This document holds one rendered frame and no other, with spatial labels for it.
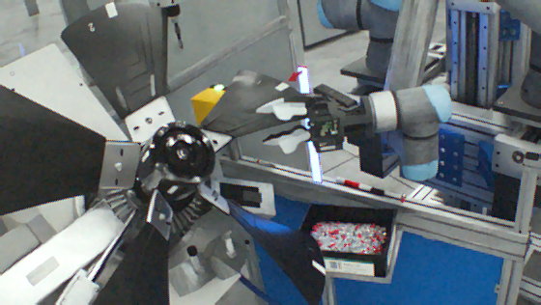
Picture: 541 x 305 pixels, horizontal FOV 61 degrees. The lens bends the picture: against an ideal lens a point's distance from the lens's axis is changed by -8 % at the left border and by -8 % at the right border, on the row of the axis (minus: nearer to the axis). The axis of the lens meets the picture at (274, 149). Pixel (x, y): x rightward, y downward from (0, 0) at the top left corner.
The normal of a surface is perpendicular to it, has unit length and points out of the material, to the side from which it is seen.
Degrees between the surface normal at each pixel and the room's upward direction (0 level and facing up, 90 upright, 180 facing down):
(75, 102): 50
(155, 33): 43
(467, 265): 90
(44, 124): 78
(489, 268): 90
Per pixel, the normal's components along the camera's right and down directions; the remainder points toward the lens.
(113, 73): -0.13, -0.07
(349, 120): -0.15, -0.79
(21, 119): 0.47, 0.13
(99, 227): 0.52, -0.40
